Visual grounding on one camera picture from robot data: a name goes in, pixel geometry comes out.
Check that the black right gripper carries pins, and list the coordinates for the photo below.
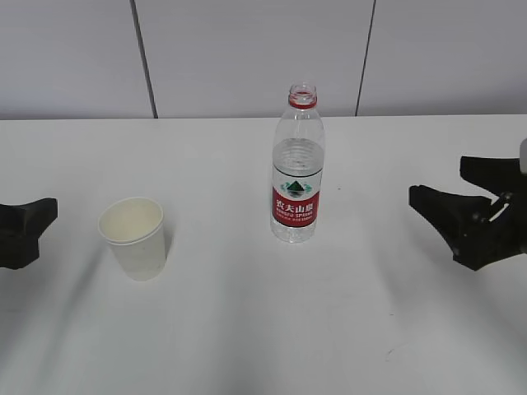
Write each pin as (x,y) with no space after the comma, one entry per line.
(464,221)

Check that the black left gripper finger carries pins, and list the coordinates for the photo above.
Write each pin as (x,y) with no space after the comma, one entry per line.
(21,228)

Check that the clear Nongfu Spring water bottle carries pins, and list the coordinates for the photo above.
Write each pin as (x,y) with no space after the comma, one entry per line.
(297,166)

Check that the white paper cup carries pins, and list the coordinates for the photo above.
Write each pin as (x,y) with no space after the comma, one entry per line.
(134,230)

